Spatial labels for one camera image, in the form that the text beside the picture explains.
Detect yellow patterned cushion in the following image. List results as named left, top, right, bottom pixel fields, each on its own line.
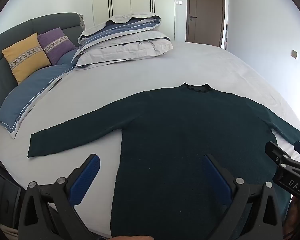
left=2, top=32, right=52, bottom=84

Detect brown door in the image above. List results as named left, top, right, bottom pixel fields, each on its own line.
left=185, top=0, right=226, bottom=48

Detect purple patterned cushion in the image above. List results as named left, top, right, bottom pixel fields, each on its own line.
left=37, top=27, right=77, bottom=66

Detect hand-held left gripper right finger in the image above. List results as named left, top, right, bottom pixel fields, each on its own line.
left=203, top=153, right=283, bottom=240

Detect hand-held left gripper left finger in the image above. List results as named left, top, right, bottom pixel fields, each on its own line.
left=18, top=153, right=101, bottom=240

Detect large blue pillow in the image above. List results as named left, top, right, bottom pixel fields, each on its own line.
left=0, top=64, right=77, bottom=140

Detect dark green sweater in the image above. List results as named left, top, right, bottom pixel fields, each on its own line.
left=27, top=82, right=300, bottom=239

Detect bed with grey sheet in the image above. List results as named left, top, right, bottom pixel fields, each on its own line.
left=0, top=41, right=300, bottom=240

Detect dark nightstand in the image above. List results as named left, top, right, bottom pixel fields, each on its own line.
left=0, top=164, right=22, bottom=231

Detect small blue pillow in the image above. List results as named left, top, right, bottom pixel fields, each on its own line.
left=57, top=49, right=78, bottom=65

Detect person's right hand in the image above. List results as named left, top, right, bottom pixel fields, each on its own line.
left=283, top=194, right=300, bottom=240

